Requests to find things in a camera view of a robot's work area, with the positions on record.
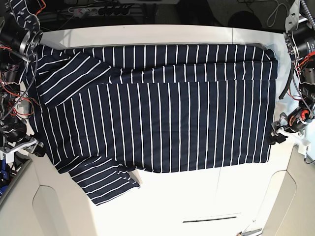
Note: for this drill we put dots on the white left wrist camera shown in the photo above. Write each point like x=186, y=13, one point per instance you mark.
x=304, y=147

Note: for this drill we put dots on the navy white striped T-shirt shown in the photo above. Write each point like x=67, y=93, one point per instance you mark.
x=103, y=112

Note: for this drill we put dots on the white power strip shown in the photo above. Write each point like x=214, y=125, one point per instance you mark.
x=84, y=12

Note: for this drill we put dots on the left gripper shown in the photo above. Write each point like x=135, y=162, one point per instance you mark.
x=287, y=126

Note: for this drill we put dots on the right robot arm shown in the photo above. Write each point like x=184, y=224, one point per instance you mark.
x=20, y=36

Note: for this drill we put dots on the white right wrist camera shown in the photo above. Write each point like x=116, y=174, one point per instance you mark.
x=7, y=155

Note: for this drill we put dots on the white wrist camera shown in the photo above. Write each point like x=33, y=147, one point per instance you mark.
x=7, y=155
x=304, y=147

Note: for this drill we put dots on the black round stool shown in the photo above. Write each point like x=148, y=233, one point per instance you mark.
x=244, y=20

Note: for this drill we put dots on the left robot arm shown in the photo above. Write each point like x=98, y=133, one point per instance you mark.
x=300, y=41

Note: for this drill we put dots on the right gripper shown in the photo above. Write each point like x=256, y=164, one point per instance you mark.
x=39, y=151

